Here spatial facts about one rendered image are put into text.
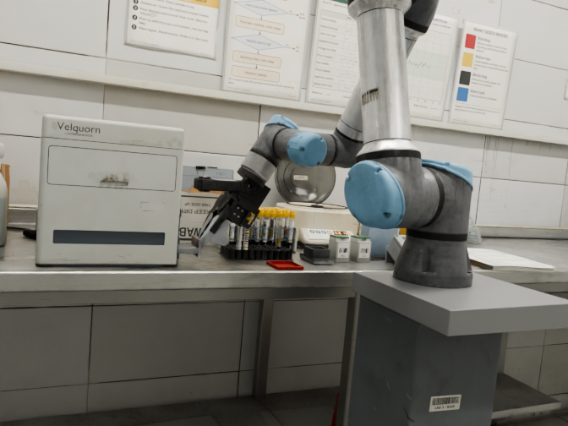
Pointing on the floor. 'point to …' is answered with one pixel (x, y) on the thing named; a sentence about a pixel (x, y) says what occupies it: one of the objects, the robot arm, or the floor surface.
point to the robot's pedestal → (419, 373)
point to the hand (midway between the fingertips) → (199, 243)
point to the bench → (32, 275)
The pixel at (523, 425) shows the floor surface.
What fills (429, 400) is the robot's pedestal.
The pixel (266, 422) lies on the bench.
